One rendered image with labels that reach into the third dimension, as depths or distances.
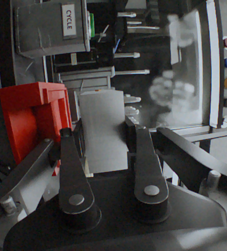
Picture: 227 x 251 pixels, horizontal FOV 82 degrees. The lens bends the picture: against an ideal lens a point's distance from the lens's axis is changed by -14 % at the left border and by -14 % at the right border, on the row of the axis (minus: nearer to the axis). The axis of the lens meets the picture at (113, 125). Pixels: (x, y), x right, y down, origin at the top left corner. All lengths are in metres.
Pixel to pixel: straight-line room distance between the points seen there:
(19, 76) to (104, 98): 0.16
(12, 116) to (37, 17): 0.16
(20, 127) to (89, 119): 0.11
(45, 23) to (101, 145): 0.20
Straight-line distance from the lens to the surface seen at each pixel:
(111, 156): 0.18
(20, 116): 0.24
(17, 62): 0.27
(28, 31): 0.27
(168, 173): 0.72
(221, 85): 0.46
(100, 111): 0.16
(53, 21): 0.27
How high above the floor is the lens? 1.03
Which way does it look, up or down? 6 degrees up
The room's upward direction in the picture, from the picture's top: 84 degrees clockwise
